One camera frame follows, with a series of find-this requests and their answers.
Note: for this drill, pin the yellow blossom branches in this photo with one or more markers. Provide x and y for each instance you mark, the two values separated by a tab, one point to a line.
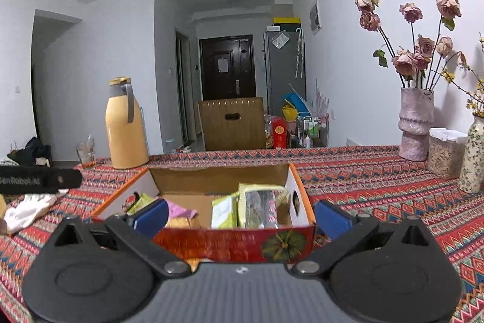
449	74

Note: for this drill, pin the patterned red tablecloth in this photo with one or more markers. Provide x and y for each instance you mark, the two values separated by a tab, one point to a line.
378	186

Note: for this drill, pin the wall poster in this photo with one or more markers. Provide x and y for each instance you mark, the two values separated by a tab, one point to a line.
315	18

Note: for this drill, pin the red gift box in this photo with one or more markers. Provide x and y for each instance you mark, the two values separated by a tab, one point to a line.
279	132

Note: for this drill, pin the pink snack packet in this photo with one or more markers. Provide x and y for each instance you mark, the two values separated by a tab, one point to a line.
179	211

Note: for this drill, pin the yellow thermos jug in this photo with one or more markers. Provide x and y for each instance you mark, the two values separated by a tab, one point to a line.
126	133

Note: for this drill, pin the dark entrance door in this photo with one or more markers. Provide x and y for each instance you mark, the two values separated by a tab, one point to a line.
211	73

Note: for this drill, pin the blue plastic board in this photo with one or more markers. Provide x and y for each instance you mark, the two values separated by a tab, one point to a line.
297	101

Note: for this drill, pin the clear seed container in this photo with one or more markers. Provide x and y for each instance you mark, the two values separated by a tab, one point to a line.
444	160

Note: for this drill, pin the white cloth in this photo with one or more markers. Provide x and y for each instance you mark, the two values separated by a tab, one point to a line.
26	211

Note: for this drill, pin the pink ceramic vase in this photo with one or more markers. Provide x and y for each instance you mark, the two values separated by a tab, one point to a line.
414	126

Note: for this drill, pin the drinking glass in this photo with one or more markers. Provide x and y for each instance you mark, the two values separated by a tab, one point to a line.
86	156

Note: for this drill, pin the light green snack packet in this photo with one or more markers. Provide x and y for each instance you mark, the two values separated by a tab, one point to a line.
225	213

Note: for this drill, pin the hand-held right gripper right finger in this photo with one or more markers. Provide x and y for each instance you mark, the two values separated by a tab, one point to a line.
332	219

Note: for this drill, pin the bunch of dried pink roses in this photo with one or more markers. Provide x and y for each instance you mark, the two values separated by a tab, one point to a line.
406	62

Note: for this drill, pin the dark bag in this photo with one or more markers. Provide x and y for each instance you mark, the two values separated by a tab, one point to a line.
34	151

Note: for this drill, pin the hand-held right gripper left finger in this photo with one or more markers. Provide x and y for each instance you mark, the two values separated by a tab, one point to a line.
151	217

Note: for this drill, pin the pile of clothes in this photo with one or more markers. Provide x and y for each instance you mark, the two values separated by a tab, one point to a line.
6	161

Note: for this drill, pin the grey refrigerator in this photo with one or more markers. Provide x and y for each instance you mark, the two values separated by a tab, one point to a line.
281	81

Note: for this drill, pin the yellow box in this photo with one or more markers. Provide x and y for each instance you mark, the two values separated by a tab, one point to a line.
286	21

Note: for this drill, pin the red cardboard box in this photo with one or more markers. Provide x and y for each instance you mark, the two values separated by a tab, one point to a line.
227	243

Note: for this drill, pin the dark window snack packet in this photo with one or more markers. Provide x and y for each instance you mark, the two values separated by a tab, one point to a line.
259	207

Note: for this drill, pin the white folded umbrella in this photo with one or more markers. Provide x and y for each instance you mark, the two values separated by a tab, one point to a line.
299	54

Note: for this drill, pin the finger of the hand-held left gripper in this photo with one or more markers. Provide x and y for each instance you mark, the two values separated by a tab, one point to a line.
37	180

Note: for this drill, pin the floral patterned vase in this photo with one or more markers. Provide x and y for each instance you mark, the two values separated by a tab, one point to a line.
472	160

